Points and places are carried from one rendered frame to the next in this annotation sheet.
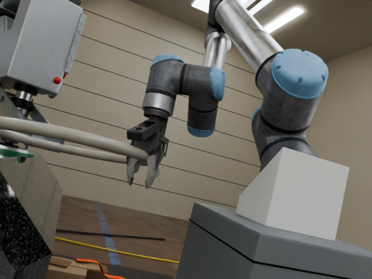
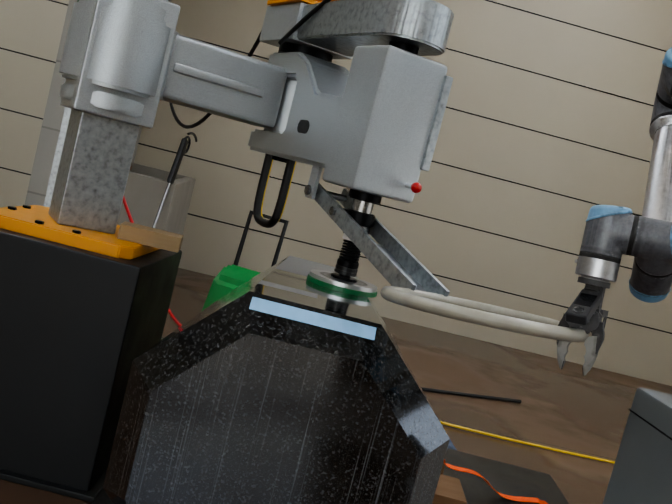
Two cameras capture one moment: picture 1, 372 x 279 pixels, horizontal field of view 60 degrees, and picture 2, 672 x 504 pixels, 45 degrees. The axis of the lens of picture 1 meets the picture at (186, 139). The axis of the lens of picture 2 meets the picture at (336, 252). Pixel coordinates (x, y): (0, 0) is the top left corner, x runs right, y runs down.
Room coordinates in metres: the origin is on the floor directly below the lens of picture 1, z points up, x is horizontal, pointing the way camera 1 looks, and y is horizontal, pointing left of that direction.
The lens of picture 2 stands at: (-0.98, 0.31, 1.15)
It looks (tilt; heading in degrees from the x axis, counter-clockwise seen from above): 5 degrees down; 11
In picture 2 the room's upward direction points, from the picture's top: 14 degrees clockwise
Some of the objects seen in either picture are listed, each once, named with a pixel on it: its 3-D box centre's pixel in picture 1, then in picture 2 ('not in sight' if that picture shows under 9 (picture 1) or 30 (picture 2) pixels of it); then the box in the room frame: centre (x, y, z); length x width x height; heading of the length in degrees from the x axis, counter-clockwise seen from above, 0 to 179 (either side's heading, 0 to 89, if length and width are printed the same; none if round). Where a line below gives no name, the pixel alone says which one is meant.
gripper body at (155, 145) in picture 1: (153, 134); (589, 306); (0.92, 0.09, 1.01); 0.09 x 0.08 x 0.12; 162
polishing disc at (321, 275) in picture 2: (8, 146); (343, 280); (1.44, 0.75, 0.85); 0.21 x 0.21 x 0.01
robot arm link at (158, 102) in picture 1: (157, 106); (595, 270); (0.92, 0.10, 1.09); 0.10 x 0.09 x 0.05; 72
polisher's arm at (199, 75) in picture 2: not in sight; (177, 70); (1.64, 1.53, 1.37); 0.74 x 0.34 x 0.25; 130
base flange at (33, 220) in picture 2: not in sight; (79, 229); (1.51, 1.68, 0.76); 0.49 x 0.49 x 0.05; 11
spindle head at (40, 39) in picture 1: (34, 47); (369, 126); (1.50, 0.80, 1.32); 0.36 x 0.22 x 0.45; 42
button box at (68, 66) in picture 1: (72, 44); (430, 122); (1.47, 0.62, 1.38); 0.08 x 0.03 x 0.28; 42
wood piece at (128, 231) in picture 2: not in sight; (151, 236); (1.52, 1.43, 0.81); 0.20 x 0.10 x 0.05; 109
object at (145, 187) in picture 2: not in sight; (129, 229); (4.25, 2.83, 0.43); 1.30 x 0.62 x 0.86; 17
